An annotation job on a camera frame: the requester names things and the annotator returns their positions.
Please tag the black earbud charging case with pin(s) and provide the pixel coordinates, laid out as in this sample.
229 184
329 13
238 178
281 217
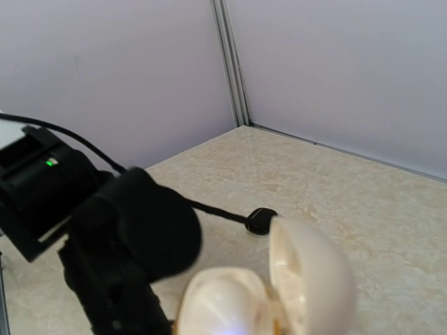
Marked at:
259 221

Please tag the left aluminium frame post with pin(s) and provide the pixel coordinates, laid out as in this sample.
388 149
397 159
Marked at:
231 63

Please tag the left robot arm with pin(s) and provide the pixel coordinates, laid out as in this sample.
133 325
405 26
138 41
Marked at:
122 231

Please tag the white earbud charging case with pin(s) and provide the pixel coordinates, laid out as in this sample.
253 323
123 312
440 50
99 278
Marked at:
311 290

